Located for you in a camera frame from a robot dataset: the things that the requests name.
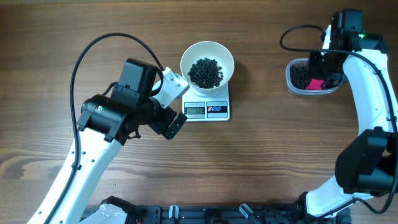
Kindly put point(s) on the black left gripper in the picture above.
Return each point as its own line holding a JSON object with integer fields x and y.
{"x": 160, "y": 126}

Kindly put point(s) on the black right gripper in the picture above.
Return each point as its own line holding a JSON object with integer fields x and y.
{"x": 314, "y": 71}

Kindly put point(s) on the pink plastic measuring scoop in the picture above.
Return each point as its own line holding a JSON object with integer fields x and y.
{"x": 315, "y": 85}

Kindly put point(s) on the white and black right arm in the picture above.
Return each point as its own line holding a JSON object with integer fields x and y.
{"x": 366, "y": 171}

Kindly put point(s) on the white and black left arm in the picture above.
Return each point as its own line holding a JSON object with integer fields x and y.
{"x": 141, "y": 97}

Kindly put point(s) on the white digital kitchen scale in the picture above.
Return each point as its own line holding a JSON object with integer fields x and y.
{"x": 204, "y": 105}

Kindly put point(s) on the black beans in bowl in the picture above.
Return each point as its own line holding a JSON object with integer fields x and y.
{"x": 206, "y": 73}

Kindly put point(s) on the white bowl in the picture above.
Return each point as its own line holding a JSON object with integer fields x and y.
{"x": 211, "y": 50}

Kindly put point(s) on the black beans in container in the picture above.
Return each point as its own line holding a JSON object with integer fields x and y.
{"x": 299, "y": 77}

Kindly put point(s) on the clear plastic container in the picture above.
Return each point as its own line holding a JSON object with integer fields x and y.
{"x": 302, "y": 62}

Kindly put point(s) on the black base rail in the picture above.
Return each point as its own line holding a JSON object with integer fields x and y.
{"x": 147, "y": 214}

